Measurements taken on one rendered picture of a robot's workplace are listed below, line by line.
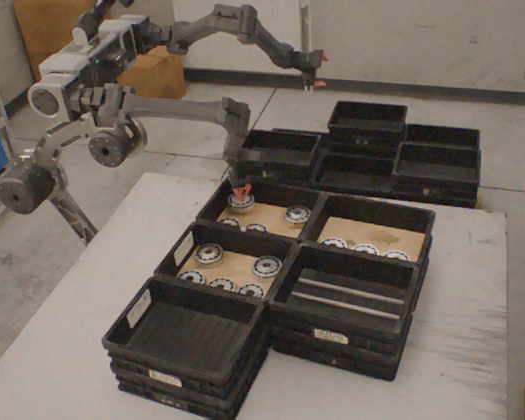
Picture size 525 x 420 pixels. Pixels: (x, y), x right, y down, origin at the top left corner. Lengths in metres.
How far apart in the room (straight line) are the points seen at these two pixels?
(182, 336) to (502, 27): 3.51
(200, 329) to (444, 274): 0.91
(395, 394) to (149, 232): 1.20
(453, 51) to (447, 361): 3.18
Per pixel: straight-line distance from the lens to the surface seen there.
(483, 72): 4.96
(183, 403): 1.92
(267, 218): 2.37
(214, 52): 5.16
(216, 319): 2.01
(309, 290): 2.07
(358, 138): 3.43
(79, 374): 2.14
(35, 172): 2.68
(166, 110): 1.84
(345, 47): 4.97
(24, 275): 3.73
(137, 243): 2.56
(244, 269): 2.16
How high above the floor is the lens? 2.27
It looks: 38 degrees down
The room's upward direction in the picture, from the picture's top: 5 degrees counter-clockwise
